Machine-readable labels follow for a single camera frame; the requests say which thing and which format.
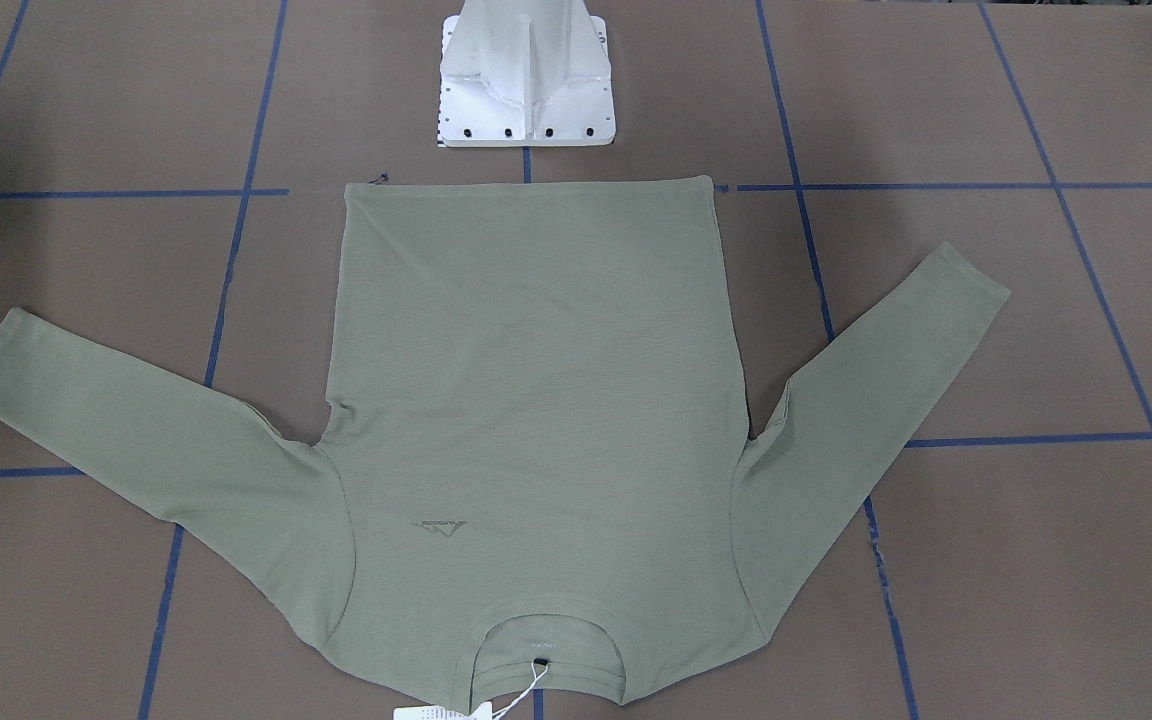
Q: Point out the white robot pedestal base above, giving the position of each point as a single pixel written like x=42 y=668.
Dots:
x=525 y=74

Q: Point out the white paper hang tag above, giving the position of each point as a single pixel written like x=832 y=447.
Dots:
x=485 y=710

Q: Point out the olive green long-sleeve shirt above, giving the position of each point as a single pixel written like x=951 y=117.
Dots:
x=538 y=469

